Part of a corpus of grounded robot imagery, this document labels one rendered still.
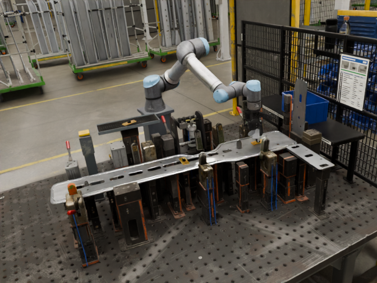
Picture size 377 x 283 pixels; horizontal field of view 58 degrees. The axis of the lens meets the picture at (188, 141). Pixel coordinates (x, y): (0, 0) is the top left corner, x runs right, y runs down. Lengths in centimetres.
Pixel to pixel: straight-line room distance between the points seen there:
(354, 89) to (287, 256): 102
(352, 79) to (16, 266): 205
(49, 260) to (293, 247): 121
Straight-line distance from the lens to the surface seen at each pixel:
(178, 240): 182
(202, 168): 172
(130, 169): 189
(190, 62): 198
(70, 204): 161
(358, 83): 214
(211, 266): 167
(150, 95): 235
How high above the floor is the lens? 190
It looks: 25 degrees down
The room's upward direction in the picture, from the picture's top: 5 degrees counter-clockwise
